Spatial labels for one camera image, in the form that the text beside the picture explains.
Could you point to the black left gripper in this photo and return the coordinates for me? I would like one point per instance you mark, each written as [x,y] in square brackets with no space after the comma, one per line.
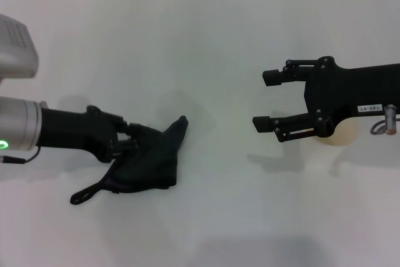
[75,129]

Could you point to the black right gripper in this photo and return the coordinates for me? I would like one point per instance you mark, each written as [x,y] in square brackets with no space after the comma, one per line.
[343,90]

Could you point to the dark blue rag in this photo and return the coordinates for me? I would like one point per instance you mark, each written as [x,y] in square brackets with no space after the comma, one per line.
[156,160]

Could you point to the white paper cup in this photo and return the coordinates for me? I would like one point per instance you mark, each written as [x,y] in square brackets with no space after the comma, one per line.
[345,134]

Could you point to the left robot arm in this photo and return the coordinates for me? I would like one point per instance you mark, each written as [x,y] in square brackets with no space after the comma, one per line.
[18,123]

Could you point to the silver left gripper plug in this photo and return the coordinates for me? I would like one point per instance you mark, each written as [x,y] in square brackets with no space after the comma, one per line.
[43,104]

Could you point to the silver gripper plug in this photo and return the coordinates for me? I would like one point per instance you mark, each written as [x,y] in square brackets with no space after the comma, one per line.
[390,118]
[43,104]

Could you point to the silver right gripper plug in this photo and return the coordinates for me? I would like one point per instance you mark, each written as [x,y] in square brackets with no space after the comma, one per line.
[390,118]

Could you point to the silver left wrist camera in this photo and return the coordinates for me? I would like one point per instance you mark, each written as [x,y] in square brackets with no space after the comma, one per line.
[15,51]

